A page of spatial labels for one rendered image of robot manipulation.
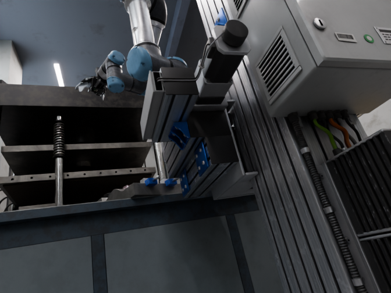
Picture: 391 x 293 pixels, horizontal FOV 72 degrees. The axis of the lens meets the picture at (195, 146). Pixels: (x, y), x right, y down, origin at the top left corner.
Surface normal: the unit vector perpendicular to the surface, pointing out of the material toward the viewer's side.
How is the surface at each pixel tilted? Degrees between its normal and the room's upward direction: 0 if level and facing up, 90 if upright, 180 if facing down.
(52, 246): 90
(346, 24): 90
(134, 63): 97
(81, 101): 90
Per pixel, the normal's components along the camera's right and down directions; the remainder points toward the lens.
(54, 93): 0.33, -0.44
